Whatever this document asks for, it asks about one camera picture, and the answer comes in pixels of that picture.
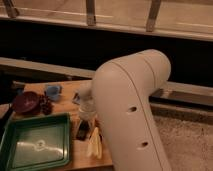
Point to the black eraser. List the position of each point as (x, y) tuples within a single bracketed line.
[(83, 130)]

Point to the dark grape bunch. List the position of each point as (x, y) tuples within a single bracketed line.
[(45, 104)]

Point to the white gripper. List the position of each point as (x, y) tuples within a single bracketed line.
[(87, 115)]

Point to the purple bowl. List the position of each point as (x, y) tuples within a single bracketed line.
[(26, 103)]

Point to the blue plastic cup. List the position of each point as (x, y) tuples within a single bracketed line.
[(53, 92)]

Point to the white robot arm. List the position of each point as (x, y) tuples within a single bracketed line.
[(119, 93)]

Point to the green plastic tray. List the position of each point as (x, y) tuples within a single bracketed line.
[(36, 144)]

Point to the blue grey cloth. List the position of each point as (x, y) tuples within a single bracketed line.
[(76, 99)]

